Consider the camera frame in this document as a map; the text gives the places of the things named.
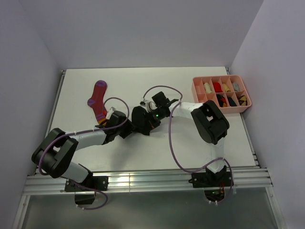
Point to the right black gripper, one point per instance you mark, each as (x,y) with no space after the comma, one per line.
(152,123)

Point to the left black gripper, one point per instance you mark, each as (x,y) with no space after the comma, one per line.
(128,128)

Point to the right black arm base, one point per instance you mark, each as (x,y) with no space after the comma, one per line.
(215,182)

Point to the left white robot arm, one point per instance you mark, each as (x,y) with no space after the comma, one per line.
(54,155)

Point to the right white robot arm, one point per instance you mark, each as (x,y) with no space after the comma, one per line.
(210,123)

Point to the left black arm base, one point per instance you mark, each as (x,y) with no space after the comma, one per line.
(86,191)

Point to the maroon purple orange sock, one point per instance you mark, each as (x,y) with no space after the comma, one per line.
(96,101)

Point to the black orange rolled sock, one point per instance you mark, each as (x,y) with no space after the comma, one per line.
(221,100)

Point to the red rolled sock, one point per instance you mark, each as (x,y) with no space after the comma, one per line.
(217,87)

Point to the yellow rolled sock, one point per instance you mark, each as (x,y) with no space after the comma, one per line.
(226,88)

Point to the pink divided organizer box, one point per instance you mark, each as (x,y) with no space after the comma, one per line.
(200,96)

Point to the navy rolled sock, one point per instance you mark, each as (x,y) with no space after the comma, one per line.
(232,102)

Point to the grey rolled sock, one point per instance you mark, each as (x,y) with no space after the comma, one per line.
(236,86)

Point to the argyle rolled sock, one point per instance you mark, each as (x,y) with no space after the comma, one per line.
(242,100)

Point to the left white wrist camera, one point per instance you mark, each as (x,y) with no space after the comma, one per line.
(110,112)

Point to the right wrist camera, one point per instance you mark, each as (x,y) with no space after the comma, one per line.
(147,104)

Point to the aluminium frame rail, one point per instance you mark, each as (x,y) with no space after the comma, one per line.
(151,181)

